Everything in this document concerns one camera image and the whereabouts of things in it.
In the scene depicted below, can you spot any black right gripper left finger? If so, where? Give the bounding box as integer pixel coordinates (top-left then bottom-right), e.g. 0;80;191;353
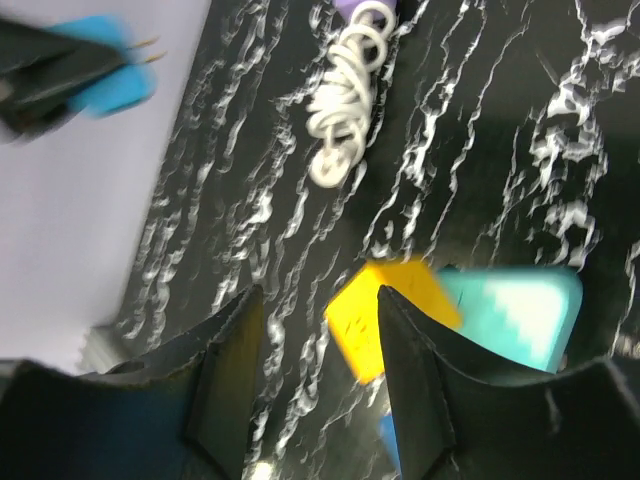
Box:
1;285;264;479

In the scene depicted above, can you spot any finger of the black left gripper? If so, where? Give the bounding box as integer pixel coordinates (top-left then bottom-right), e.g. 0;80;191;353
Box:
1;17;125;138

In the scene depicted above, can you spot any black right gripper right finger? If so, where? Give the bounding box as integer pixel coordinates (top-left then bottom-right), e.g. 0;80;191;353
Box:
378;287;639;479

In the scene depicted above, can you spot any light blue square adapter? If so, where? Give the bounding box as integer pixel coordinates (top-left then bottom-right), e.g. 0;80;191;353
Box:
50;15;166;117

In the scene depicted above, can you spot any teal triangular power strip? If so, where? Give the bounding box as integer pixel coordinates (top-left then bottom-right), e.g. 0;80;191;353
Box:
437;267;583;373

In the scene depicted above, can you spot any yellow cube socket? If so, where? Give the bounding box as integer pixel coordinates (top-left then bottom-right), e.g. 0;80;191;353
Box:
325;258;463;385

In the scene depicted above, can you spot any white cord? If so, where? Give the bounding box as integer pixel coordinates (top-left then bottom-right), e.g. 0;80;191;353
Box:
305;0;399;190

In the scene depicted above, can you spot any purple power strip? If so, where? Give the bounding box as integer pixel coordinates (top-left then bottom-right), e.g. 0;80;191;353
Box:
332;0;398;23

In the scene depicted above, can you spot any blue cube socket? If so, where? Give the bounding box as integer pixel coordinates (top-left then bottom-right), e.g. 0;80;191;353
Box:
378;414;401;474

